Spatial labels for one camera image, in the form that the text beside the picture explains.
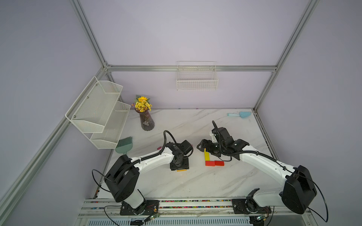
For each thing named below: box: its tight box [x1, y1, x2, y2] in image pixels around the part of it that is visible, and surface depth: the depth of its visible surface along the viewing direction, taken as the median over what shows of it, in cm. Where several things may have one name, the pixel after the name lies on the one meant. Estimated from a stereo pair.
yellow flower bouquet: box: [134, 94, 153, 113], surface depth 92 cm
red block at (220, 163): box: [214, 160, 225, 167], surface depth 90 cm
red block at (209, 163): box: [205, 160, 215, 167], surface depth 91 cm
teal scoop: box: [227, 111, 252, 119], surface depth 120 cm
